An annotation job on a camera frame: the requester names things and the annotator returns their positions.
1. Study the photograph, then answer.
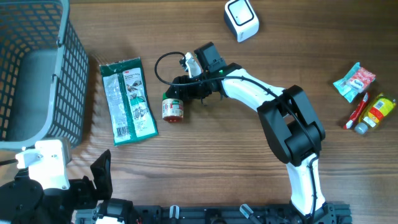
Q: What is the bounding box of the white barcode scanner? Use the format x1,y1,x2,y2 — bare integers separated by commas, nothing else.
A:
224,0,259,42

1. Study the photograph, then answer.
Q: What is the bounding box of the red slim stick packet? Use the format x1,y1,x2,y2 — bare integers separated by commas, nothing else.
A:
343,91,369,129

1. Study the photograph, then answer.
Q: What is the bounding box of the dark green box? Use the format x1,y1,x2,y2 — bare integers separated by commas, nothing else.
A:
99,57,158,146

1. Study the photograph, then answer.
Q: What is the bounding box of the yellow liquid bottle grey cap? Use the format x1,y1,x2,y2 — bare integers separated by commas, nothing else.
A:
354,93,397,134

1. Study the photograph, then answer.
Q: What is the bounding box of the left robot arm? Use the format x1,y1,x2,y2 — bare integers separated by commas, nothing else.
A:
1,150,142,223

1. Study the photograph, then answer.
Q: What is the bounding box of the green white snack pack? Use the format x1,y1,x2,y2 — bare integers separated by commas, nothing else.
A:
333,62,360,103

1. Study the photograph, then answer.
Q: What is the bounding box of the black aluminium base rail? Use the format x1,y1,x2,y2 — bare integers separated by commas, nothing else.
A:
72,203,353,224

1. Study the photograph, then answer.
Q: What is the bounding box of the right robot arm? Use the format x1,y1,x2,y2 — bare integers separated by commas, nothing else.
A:
164,42,326,223

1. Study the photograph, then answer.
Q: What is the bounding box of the green lid spice jar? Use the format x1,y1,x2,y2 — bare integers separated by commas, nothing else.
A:
162,93,183,123

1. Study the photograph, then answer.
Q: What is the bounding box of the right black camera cable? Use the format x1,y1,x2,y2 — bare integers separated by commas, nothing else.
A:
154,51,321,223

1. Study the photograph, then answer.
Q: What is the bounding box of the grey plastic mesh basket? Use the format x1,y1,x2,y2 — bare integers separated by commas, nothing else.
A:
1,0,90,151

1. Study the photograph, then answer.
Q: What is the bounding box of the red juice carton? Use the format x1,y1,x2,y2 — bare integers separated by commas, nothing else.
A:
347,67,376,93

